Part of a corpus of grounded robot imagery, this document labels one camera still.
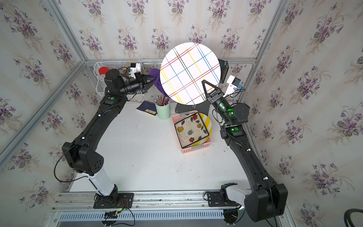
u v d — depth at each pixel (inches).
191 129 38.3
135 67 25.7
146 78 25.7
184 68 22.5
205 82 22.2
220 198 28.7
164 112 41.0
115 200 26.2
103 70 35.8
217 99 20.4
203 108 43.7
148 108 45.3
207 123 36.8
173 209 28.4
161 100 41.0
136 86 24.7
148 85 25.1
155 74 26.6
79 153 18.7
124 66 26.2
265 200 14.7
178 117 41.0
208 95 21.9
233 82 20.8
